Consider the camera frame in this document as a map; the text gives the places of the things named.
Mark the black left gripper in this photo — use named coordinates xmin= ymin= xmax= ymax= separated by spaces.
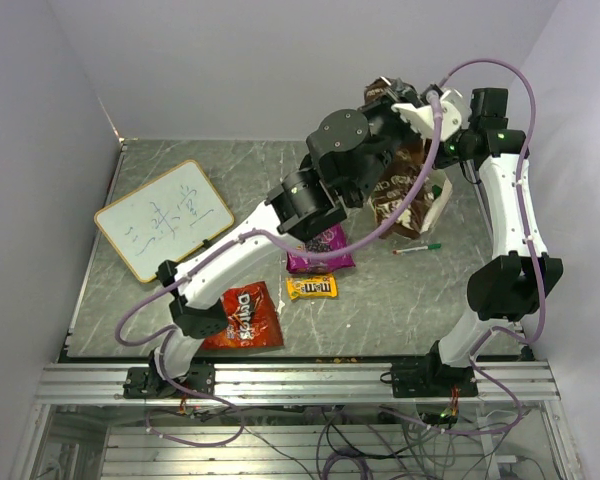
xmin=350 ymin=79 xmax=431 ymax=206

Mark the brown snack bag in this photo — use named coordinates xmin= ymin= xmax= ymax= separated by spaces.
xmin=362 ymin=75 xmax=439 ymax=241

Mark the beige paper bag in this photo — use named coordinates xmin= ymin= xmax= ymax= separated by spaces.
xmin=421 ymin=170 xmax=453 ymax=234

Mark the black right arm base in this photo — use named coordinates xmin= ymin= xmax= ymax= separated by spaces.
xmin=380 ymin=341 xmax=478 ymax=398

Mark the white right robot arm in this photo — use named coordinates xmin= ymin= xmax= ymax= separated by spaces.
xmin=420 ymin=88 xmax=564 ymax=396

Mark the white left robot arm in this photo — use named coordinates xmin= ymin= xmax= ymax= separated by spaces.
xmin=148 ymin=79 xmax=417 ymax=397

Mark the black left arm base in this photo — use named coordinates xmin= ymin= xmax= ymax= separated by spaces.
xmin=122 ymin=348 xmax=216 ymax=400

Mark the purple grape candy bag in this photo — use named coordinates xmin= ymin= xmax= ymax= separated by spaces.
xmin=286 ymin=224 xmax=355 ymax=275

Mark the red Doritos bag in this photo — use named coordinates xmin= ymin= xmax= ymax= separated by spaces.
xmin=201 ymin=281 xmax=284 ymax=350

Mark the red green marker pen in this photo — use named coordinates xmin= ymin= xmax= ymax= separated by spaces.
xmin=392 ymin=243 xmax=442 ymax=255

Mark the yellow M&M's packet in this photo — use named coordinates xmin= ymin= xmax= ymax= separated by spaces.
xmin=286 ymin=274 xmax=338 ymax=300

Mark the yellow framed whiteboard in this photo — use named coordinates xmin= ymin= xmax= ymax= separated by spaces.
xmin=94 ymin=160 xmax=234 ymax=283

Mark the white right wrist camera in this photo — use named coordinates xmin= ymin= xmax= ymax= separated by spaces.
xmin=421 ymin=87 xmax=471 ymax=142

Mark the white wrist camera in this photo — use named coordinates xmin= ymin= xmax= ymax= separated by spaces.
xmin=421 ymin=87 xmax=471 ymax=142
xmin=391 ymin=103 xmax=443 ymax=139

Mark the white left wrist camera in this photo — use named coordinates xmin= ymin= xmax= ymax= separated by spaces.
xmin=391 ymin=103 xmax=443 ymax=139

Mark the aluminium table frame rail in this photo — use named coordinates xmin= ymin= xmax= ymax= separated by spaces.
xmin=35 ymin=362 xmax=560 ymax=406

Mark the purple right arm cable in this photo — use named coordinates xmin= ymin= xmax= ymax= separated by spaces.
xmin=379 ymin=58 xmax=549 ymax=436

